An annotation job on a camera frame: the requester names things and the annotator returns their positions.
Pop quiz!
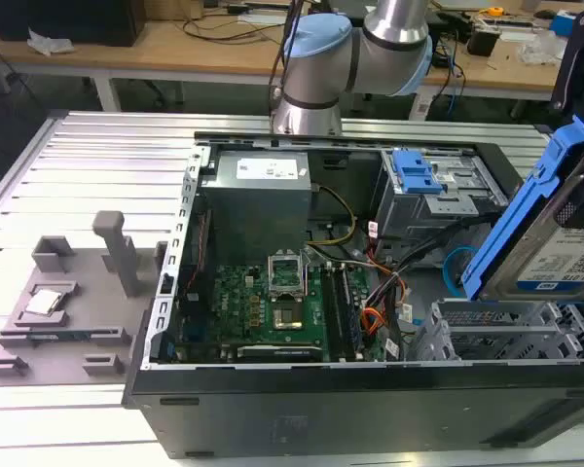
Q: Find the hard disk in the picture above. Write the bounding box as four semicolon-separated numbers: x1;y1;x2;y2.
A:
459;115;584;305

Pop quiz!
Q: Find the blue empty disk carrier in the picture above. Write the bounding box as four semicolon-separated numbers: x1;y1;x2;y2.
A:
391;149;443;194

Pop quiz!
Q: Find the silver metal disk bay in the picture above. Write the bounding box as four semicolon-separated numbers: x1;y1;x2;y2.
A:
407;299;584;364

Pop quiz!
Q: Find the black RAM slot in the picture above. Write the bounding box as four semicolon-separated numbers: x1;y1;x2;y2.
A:
335;265;364;360
319;265;347;362

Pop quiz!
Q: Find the black expansion slot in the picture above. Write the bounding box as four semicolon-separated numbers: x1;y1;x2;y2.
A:
236;343;323;364

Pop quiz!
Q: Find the clear plastic bag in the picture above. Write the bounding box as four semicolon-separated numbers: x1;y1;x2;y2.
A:
517;31;568;65

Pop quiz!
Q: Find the blue cardboard box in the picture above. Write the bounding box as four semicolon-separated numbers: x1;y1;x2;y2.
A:
548;9;579;36

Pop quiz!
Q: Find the wooden desk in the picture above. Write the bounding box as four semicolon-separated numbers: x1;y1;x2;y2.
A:
0;0;293;114
416;0;583;121

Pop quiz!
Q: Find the small black cube device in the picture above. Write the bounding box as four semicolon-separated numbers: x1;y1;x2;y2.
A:
465;21;501;57

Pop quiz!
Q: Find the white paper tag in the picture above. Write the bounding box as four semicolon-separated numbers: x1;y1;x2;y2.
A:
412;92;433;119

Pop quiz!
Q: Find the grey metal drive cage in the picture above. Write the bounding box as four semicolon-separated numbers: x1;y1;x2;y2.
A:
373;148;511;267

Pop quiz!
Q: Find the metal locking lever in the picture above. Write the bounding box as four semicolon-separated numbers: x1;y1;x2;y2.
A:
300;245;313;296

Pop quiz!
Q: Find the grey power supply unit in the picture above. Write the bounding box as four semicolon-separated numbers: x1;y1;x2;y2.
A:
201;150;313;267

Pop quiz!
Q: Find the black PC case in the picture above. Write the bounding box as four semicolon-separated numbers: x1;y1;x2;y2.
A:
121;129;584;461

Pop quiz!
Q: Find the metal socket cover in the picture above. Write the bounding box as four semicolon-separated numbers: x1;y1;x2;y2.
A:
267;248;305;299

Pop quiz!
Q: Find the CPU socket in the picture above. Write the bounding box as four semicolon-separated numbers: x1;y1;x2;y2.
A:
271;299;306;333

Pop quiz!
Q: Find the green motherboard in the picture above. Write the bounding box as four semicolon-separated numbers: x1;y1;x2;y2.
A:
174;257;401;364

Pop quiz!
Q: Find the black computer box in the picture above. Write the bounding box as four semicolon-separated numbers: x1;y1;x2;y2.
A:
0;0;146;49

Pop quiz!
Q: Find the white plastic bag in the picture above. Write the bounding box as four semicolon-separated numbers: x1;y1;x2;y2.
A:
25;27;75;55

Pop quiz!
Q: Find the grey parts rack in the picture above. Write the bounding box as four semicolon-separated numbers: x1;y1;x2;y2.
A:
0;209;170;388

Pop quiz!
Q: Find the silver CPU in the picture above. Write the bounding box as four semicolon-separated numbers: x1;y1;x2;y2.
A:
23;288;67;315

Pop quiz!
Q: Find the blue hanging cable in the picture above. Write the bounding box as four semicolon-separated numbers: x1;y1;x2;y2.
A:
440;37;469;119

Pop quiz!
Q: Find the blue disk wire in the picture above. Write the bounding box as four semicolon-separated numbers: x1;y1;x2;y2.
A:
441;245;483;299

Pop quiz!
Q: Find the black disk wire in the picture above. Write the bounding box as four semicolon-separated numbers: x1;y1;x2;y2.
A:
363;213;497;317

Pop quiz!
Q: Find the yellow and black power cable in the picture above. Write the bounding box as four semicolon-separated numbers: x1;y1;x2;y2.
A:
305;184;359;247

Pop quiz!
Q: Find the orange flat wire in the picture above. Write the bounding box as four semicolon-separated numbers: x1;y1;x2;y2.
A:
361;305;386;338

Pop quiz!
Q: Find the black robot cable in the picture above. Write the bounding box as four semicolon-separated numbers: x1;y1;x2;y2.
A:
270;0;307;117

